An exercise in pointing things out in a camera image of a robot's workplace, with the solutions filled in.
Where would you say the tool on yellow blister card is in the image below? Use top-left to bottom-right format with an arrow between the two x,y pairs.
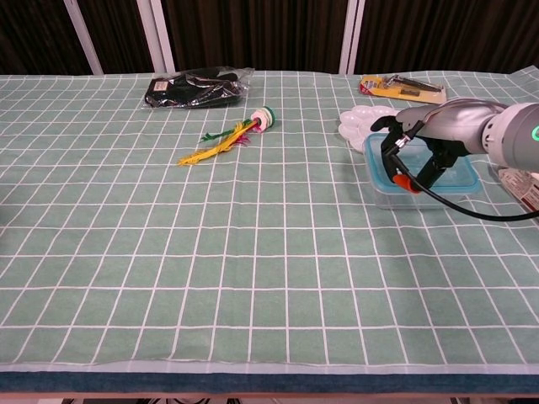
358,72 -> 449,107

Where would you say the white slanted frame post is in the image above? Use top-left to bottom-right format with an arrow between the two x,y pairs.
62,0 -> 104,76

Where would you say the white flower-shaped paint palette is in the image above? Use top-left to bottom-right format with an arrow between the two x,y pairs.
339,104 -> 399,153

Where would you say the colourful feather shuttlecock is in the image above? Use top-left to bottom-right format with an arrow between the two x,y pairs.
176,106 -> 276,167

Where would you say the black item in plastic bag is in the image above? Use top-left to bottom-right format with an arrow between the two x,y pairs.
140,66 -> 256,111

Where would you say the blue plastic container lid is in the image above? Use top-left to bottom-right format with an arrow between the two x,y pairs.
363,132 -> 480,197

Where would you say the black cable with metal connector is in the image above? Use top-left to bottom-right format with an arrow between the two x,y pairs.
387,120 -> 539,221

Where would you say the clear plastic food container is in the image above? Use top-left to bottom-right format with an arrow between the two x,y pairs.
372,189 -> 468,210

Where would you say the white double frame post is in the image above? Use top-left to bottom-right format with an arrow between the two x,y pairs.
338,0 -> 366,75
135,0 -> 176,74

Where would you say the dark pleated curtain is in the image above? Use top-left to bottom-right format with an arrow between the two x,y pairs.
0,0 -> 539,77

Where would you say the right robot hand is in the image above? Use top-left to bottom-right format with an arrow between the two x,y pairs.
370,98 -> 504,194

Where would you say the blue cloth underlay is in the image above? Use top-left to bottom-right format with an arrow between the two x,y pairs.
0,369 -> 539,396

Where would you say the red and white carton box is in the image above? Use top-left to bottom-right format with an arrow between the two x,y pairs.
498,167 -> 539,214

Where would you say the green white-grid tablecloth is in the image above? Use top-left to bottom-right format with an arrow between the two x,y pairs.
0,66 -> 539,375

